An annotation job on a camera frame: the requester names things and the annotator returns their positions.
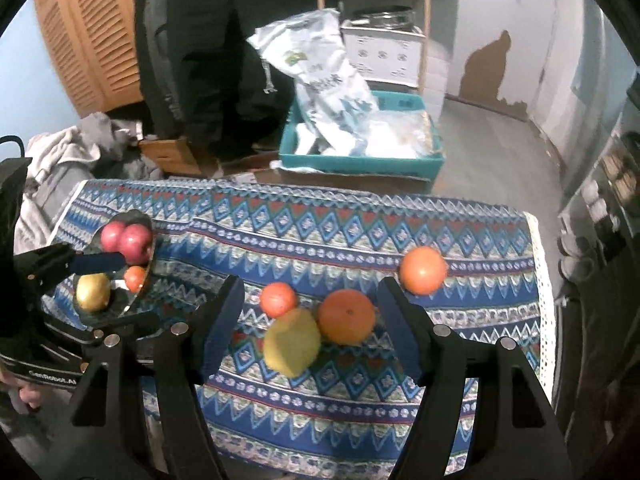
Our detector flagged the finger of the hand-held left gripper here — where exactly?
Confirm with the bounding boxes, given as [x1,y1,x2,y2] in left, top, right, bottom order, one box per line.
[75,312,162,347]
[14,242,128,287]

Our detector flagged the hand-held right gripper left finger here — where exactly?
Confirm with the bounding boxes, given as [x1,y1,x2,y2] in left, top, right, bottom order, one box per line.
[65,274,246,480]

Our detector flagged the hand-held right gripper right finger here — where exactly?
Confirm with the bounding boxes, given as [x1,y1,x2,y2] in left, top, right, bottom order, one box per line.
[377,277,571,480]

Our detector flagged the red apple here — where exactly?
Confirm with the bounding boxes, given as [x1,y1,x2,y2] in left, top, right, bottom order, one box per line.
[118,225,152,266]
[100,223,128,252]

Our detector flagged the yellow apple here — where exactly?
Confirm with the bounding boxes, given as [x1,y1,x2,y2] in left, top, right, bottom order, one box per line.
[75,272,111,312]

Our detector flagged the dark glass bowl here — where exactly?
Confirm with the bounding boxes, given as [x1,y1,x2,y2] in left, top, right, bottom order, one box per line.
[72,211,157,318]

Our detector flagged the small orange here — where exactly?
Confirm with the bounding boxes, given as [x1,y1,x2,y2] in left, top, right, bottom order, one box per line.
[259,282,298,319]
[123,266,148,293]

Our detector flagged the large orange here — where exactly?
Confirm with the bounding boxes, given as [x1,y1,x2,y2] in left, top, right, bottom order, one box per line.
[398,246,448,296]
[317,289,377,346]

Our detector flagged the yellow pear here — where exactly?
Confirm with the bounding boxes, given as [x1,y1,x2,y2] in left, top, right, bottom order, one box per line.
[262,307,322,378]

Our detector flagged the person's left hand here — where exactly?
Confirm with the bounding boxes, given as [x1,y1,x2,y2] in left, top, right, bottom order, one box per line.
[0,367,43,413]

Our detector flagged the blue patterned tablecloth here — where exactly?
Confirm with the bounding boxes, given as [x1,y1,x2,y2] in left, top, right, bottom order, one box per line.
[50,177,558,480]

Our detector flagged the grey clothes pile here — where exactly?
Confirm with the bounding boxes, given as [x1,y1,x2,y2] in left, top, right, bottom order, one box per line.
[15,112,166,251]

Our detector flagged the wooden drawer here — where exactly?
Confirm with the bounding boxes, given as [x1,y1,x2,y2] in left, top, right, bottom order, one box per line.
[137,137,221,178]

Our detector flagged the teal plastic crate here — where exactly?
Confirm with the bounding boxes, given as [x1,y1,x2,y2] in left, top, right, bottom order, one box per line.
[277,91,446,181]

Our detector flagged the group of assorted shoes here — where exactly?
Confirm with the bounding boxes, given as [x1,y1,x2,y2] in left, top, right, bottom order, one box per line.
[557,135,640,281]

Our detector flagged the clear plastic bag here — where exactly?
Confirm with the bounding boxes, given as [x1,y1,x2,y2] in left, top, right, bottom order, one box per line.
[360,110,443,158]

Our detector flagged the grey jacket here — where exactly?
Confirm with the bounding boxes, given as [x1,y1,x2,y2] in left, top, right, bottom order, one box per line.
[135,0,171,136]

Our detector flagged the black hooded coat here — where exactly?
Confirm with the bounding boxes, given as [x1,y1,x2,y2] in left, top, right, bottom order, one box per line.
[150,0,321,161]

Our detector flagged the wooden louvered wardrobe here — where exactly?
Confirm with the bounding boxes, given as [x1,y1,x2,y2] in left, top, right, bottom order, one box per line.
[34,0,146,116]

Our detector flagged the shoe rack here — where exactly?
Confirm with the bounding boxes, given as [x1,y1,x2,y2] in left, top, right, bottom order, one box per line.
[555,110,640,311]

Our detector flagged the white rice bag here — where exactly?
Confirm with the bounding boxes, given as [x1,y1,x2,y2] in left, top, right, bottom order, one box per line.
[247,8,381,156]

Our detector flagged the white patterned storage box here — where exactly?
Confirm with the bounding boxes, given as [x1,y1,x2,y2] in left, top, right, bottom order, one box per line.
[341,20,426,88]

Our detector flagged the steel pot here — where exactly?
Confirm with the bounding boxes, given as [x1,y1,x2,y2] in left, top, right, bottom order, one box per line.
[350,6,416,31]

